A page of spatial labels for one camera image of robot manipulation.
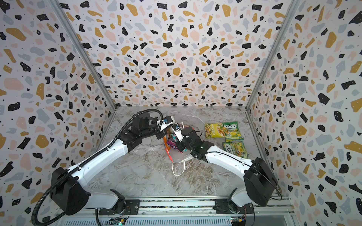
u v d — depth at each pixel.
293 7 0.72
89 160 0.45
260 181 0.42
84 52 0.86
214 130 1.03
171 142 0.88
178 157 0.80
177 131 0.70
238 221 0.72
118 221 0.70
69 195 0.39
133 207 0.73
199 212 0.73
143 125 0.60
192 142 0.61
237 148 0.93
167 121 0.64
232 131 1.03
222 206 0.73
